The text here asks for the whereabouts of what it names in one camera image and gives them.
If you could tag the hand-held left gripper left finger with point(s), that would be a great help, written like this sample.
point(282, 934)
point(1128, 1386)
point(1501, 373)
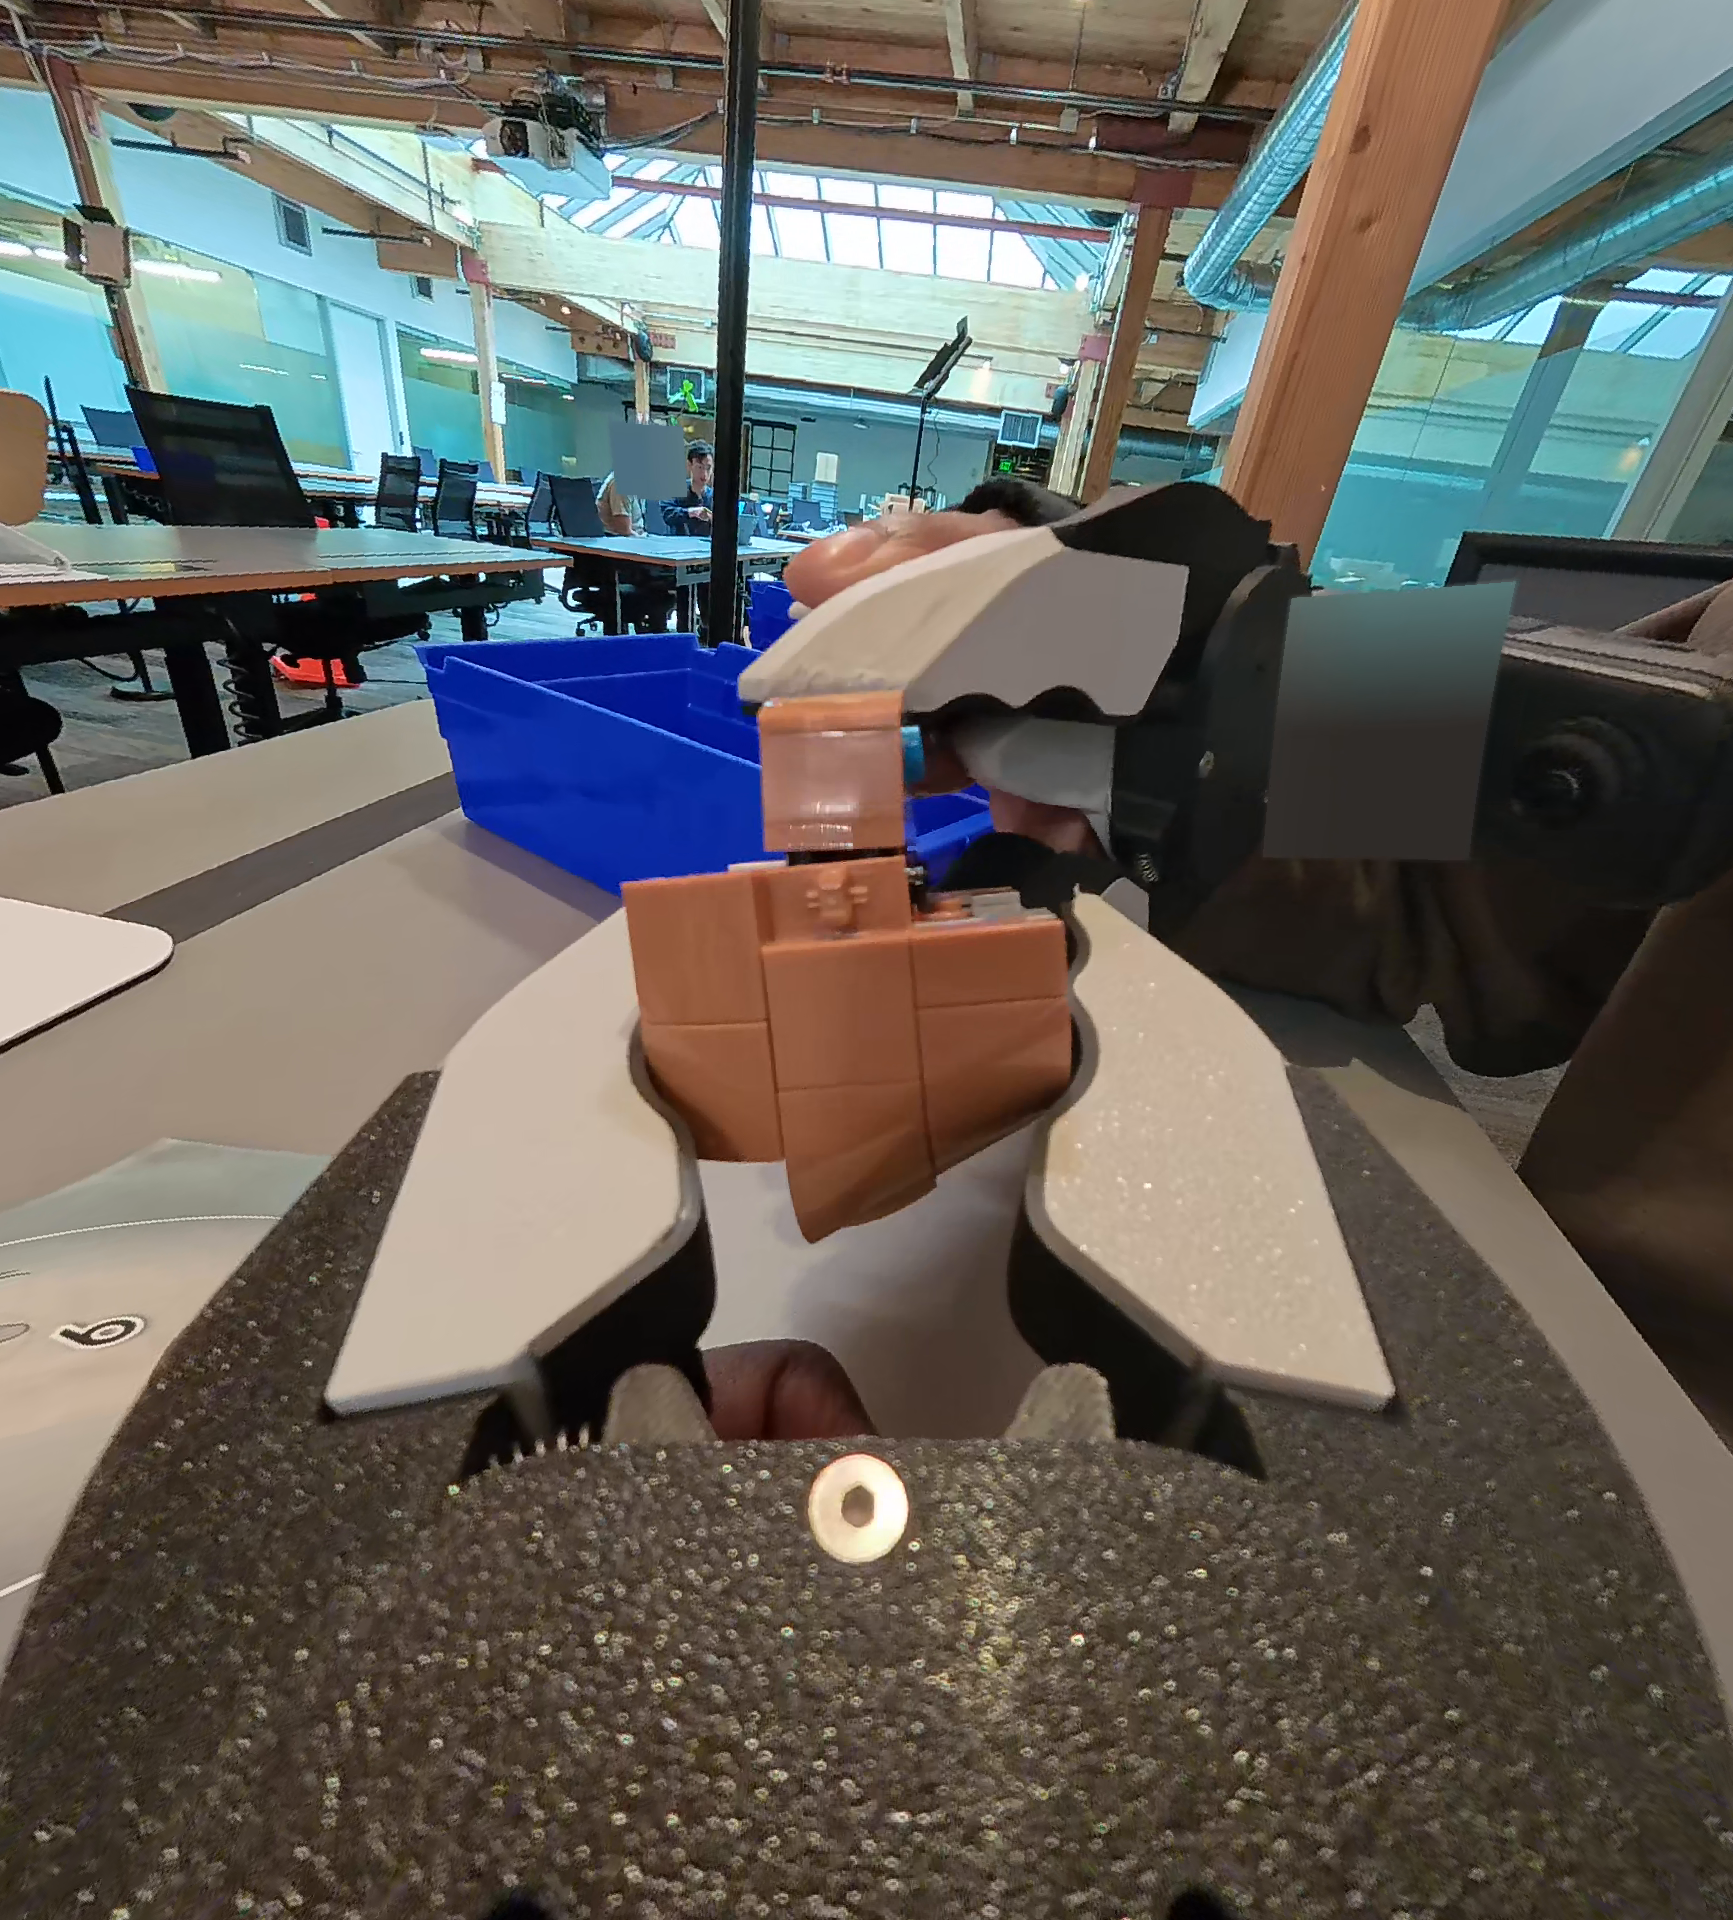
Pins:
point(508, 1201)

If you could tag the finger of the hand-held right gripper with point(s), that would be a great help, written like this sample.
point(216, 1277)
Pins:
point(988, 630)
point(1047, 764)

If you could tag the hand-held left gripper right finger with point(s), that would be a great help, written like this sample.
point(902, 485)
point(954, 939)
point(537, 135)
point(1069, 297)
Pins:
point(1198, 1201)

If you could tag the small brown brick piece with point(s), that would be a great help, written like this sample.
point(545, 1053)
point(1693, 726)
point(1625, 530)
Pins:
point(829, 773)

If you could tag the brown toy brick model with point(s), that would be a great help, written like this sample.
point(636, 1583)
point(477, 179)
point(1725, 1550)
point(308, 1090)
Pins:
point(838, 1020)

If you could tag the person's right forearm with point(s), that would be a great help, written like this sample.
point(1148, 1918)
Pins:
point(1675, 1124)

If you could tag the grey desk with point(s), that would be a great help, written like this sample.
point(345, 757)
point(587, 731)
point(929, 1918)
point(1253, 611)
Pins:
point(281, 1020)

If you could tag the wooden office desk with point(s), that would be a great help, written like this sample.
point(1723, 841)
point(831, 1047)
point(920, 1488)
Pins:
point(206, 555)

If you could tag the person's right hand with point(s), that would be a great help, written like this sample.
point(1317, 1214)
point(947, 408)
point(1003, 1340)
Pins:
point(868, 549)

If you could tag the black pole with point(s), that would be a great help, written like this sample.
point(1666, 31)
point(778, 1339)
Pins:
point(739, 300)

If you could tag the blue plastic bin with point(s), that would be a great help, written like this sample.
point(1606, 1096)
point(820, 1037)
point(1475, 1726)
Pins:
point(581, 750)

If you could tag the grey instruction booklet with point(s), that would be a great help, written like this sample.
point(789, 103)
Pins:
point(86, 1245)

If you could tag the wooden column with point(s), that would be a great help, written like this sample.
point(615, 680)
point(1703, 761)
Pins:
point(1346, 271)

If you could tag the orange cone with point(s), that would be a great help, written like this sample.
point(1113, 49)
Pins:
point(318, 668)

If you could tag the ceiling projector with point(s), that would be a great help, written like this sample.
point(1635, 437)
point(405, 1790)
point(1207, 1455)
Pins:
point(544, 143)

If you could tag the dark monitor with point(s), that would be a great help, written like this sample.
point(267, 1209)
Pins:
point(214, 459)

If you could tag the corrugated silver duct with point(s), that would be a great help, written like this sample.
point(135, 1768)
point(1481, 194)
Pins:
point(1255, 194)

